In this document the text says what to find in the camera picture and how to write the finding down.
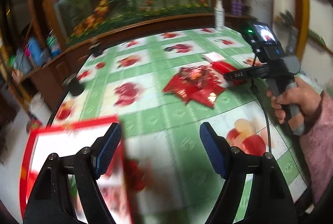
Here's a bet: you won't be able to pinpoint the large red snack packet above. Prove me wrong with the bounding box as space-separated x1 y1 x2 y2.
210 61 238 84

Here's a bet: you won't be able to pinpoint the pink sleeve forearm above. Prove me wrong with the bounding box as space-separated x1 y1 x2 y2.
300 91 332 204

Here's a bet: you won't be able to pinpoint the person right hand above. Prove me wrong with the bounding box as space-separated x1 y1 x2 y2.
266 77 322 125

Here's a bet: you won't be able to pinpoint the red white tray box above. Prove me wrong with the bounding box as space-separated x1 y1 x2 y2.
20 116 132 223

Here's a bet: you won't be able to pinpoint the purple bottles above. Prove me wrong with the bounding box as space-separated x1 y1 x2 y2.
231 0 243 16

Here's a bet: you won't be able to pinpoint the red snack packet pile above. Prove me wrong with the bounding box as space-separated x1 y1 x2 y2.
163 65 225 108

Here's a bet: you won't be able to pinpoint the white spray bottle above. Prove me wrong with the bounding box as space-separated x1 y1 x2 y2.
214 0 225 31

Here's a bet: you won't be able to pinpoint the black cup on table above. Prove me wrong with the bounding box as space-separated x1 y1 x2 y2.
63 74 85 97

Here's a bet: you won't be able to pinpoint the wooden shelf cabinet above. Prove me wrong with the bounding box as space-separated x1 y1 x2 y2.
0 0 71 110

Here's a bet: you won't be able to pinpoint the blue thermos jug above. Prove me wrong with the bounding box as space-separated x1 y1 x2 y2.
27 37 44 66

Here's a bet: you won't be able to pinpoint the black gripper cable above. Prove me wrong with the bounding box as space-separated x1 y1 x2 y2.
250 55 273 154

